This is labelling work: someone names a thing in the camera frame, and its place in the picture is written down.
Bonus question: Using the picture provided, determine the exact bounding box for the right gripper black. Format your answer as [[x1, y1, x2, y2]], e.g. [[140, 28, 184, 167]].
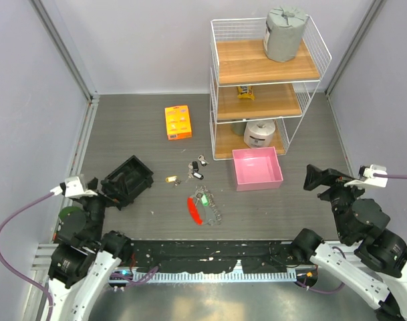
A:
[[303, 163, 371, 239]]

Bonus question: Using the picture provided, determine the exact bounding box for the black tag removed key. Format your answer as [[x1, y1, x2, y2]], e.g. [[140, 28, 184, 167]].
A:
[[186, 171, 204, 182]]

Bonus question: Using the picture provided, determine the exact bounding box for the metal keyring holder red grip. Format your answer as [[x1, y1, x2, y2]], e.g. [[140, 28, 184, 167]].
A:
[[186, 186, 222, 226]]

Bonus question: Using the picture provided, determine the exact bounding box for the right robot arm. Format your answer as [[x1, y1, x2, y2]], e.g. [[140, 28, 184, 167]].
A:
[[291, 165, 407, 320]]

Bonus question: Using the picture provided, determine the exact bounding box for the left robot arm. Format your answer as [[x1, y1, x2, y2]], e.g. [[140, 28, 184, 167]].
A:
[[44, 175, 133, 320]]

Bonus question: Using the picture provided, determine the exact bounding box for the black plastic bin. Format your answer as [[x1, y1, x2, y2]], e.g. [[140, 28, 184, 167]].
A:
[[101, 155, 154, 207]]

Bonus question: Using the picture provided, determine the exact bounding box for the yellow tag key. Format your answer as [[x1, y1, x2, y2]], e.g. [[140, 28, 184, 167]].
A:
[[165, 175, 181, 186]]

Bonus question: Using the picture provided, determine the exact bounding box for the pink open box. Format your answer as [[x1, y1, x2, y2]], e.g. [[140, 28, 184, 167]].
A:
[[233, 147, 283, 192]]

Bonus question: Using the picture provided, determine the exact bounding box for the white paper roll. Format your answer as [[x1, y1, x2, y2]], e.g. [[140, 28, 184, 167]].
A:
[[243, 120, 276, 148]]

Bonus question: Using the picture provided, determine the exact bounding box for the orange cardboard box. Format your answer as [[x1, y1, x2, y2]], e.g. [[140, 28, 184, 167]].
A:
[[164, 105, 192, 140]]

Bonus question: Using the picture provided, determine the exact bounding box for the grey can on shelf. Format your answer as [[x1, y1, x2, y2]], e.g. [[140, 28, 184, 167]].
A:
[[231, 121, 247, 136]]

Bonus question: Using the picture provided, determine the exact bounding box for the yellow snack packet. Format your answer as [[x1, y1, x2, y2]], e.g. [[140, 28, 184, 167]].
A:
[[237, 86, 255, 100]]

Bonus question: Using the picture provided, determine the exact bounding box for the grey wrapped paper roll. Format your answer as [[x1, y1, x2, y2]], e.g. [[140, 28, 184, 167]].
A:
[[263, 5, 308, 62]]

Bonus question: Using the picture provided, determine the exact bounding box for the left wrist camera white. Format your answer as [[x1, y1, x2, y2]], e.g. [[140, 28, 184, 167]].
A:
[[50, 175, 98, 199]]

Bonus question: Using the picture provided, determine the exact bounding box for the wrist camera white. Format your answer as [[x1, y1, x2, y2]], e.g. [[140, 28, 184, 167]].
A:
[[50, 175, 98, 199], [344, 165, 388, 189]]

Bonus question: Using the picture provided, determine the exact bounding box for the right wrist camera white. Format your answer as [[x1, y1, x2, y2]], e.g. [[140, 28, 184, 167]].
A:
[[344, 165, 388, 189]]

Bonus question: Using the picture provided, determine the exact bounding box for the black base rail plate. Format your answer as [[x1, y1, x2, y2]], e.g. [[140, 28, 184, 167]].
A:
[[124, 237, 323, 274]]

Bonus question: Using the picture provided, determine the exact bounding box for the white slotted cable duct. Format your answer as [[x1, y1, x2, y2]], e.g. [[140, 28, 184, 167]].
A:
[[147, 270, 297, 284]]

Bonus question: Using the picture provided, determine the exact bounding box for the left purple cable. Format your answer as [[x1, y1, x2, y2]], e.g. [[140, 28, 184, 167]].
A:
[[0, 192, 62, 312]]

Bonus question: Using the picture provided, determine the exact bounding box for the white wire shelf rack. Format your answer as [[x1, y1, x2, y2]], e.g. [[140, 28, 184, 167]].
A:
[[210, 17, 331, 161]]

